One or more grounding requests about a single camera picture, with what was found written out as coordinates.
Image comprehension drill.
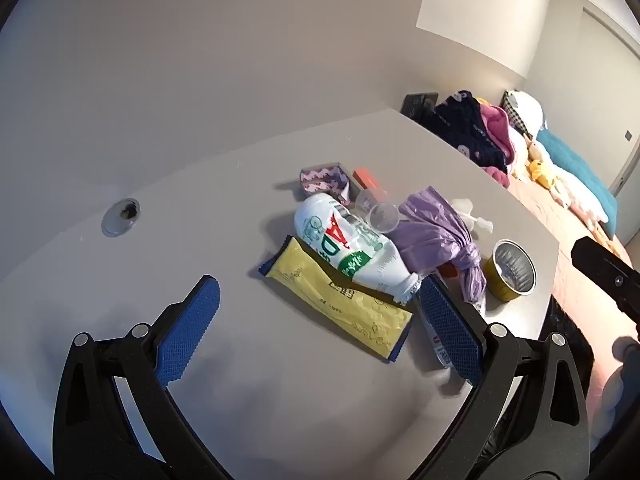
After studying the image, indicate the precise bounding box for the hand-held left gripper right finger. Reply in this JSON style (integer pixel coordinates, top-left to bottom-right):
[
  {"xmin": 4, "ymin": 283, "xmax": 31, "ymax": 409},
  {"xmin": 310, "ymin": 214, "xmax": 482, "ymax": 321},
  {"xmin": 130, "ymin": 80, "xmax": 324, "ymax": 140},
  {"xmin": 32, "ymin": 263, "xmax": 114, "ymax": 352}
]
[{"xmin": 400, "ymin": 276, "xmax": 591, "ymax": 480}]

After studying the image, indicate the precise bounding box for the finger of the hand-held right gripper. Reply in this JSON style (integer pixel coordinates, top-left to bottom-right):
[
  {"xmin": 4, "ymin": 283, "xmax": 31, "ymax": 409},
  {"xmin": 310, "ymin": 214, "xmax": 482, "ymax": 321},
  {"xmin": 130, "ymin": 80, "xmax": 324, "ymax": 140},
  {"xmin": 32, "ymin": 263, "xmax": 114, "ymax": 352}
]
[{"xmin": 571, "ymin": 236, "xmax": 640, "ymax": 321}]

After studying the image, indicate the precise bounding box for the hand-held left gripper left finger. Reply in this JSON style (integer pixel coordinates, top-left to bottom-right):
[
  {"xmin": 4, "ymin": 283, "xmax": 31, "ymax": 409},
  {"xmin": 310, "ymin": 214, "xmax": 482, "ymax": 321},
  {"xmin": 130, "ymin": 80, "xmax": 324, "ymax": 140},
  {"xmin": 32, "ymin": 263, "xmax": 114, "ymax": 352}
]
[{"xmin": 52, "ymin": 275, "xmax": 241, "ymax": 480}]

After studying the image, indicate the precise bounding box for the long white cardboard box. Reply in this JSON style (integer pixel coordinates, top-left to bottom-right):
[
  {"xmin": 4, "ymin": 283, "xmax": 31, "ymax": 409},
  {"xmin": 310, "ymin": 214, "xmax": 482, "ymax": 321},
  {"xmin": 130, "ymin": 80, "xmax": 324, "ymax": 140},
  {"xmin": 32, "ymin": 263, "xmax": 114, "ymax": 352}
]
[{"xmin": 419, "ymin": 302, "xmax": 456, "ymax": 370}]

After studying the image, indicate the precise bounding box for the golden foil cup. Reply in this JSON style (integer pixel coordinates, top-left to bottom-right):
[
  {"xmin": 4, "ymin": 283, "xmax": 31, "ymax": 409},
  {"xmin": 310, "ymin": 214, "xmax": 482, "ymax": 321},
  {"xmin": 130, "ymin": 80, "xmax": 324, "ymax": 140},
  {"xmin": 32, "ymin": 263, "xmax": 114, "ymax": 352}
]
[{"xmin": 487, "ymin": 239, "xmax": 537, "ymax": 302}]

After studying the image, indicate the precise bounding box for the purple plastic bag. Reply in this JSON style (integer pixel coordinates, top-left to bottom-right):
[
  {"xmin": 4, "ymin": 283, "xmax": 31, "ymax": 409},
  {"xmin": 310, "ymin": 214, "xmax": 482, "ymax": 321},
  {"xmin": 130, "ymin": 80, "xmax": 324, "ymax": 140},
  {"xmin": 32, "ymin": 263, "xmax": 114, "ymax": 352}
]
[{"xmin": 392, "ymin": 186, "xmax": 488, "ymax": 304}]

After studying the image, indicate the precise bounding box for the yellow snack packet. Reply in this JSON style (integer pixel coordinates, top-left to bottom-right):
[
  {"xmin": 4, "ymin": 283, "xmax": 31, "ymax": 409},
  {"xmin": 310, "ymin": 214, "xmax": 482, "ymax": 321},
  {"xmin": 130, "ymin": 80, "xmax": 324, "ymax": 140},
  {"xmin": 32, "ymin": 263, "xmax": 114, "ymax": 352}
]
[{"xmin": 258, "ymin": 235, "xmax": 415, "ymax": 362}]

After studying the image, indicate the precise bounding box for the white sponge bottle brush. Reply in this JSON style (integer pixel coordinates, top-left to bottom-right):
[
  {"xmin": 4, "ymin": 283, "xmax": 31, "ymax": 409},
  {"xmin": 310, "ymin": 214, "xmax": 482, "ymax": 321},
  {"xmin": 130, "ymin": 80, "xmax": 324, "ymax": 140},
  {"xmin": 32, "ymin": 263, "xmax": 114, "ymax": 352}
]
[{"xmin": 446, "ymin": 197, "xmax": 494, "ymax": 234}]

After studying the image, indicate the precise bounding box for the clear plastic cup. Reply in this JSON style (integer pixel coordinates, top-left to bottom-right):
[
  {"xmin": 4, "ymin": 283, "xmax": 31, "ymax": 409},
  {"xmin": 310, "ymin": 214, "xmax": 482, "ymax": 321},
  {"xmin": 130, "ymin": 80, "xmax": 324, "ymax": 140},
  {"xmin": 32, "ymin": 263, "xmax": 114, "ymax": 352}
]
[{"xmin": 354, "ymin": 187, "xmax": 401, "ymax": 234}]

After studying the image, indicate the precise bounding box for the white plastic milk bottle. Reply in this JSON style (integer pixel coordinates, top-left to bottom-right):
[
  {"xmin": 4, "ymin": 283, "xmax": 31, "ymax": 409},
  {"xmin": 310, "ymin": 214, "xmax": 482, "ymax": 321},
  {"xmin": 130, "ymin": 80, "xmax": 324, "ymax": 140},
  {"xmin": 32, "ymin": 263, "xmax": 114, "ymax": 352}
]
[{"xmin": 294, "ymin": 192, "xmax": 422, "ymax": 307}]

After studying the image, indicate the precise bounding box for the small orange box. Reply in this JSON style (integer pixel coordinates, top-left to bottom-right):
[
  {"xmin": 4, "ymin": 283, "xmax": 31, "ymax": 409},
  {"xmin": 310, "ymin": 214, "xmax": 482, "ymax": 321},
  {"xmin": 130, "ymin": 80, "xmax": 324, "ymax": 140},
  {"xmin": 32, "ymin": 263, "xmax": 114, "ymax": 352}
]
[{"xmin": 351, "ymin": 168, "xmax": 377, "ymax": 192}]

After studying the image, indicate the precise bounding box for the pink patterned small box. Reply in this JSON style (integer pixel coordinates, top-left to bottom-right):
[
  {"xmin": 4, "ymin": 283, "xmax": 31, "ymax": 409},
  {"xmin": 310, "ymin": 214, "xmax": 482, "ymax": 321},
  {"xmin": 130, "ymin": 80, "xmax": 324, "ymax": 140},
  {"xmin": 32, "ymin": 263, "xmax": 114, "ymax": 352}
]
[{"xmin": 299, "ymin": 162, "xmax": 352, "ymax": 203}]

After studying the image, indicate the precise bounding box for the bed with orange sheet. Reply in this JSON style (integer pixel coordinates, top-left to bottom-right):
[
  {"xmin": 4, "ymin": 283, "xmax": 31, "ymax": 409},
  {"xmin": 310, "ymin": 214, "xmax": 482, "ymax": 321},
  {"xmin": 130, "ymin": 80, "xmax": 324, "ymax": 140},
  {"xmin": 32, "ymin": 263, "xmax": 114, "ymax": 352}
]
[{"xmin": 507, "ymin": 175, "xmax": 640, "ymax": 411}]

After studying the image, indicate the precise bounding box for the white goose plush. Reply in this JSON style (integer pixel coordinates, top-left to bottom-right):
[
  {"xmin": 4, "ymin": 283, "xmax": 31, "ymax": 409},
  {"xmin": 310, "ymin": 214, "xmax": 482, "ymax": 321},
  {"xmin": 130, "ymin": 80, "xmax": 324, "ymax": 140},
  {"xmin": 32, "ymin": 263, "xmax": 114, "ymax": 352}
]
[{"xmin": 525, "ymin": 140, "xmax": 611, "ymax": 226}]

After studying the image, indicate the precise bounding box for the yellow duck plush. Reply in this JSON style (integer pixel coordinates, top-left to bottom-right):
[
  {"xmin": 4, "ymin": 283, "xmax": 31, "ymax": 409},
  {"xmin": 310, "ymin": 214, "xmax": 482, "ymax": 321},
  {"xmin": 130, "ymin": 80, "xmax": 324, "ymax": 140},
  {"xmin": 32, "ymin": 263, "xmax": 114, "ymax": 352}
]
[{"xmin": 527, "ymin": 157, "xmax": 554, "ymax": 188}]

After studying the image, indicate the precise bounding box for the pink printed fleece blanket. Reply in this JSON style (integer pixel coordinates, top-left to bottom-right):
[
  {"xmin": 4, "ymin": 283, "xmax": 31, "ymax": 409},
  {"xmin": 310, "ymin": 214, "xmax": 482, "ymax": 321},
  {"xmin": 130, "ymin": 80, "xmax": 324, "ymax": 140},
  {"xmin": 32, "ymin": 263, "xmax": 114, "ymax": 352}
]
[{"xmin": 481, "ymin": 164, "xmax": 510, "ymax": 189}]

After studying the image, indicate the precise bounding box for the checkered patchwork pillow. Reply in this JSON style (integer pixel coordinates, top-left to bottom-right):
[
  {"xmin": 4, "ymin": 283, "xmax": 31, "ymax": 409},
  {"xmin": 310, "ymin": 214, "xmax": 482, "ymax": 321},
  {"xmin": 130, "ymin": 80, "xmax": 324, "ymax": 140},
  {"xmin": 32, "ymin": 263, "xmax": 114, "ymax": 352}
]
[{"xmin": 501, "ymin": 89, "xmax": 546, "ymax": 136}]

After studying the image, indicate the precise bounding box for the navy printed garment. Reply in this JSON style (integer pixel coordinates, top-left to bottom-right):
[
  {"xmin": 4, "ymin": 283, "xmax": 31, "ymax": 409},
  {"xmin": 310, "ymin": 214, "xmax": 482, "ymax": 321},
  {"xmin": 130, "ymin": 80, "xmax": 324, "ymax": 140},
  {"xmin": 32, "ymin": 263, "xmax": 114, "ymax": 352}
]
[{"xmin": 417, "ymin": 90, "xmax": 511, "ymax": 176}]

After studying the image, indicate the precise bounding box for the round table cable grommet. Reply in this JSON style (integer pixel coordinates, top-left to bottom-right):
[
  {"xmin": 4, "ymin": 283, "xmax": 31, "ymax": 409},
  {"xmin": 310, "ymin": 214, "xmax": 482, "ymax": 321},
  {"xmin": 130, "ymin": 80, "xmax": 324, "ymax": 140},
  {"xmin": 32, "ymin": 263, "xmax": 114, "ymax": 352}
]
[{"xmin": 101, "ymin": 198, "xmax": 142, "ymax": 237}]

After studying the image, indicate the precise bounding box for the dark wall control panel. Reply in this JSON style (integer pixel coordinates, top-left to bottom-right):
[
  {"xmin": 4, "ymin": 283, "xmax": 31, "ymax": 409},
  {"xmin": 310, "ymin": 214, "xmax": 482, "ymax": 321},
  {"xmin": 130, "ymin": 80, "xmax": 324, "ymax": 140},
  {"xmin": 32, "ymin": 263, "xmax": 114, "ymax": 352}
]
[{"xmin": 401, "ymin": 92, "xmax": 441, "ymax": 122}]

